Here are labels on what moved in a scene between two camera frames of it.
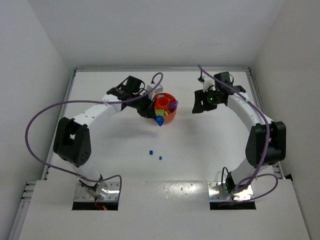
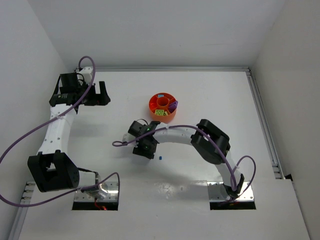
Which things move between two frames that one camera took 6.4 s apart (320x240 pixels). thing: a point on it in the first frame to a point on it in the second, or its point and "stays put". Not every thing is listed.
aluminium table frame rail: (19, 219) stays put
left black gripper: (147, 110) to (94, 93)
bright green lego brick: (159, 112) stays put
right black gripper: (202, 100) to (144, 152)
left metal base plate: (81, 194) stays put
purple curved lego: (173, 106) stays put
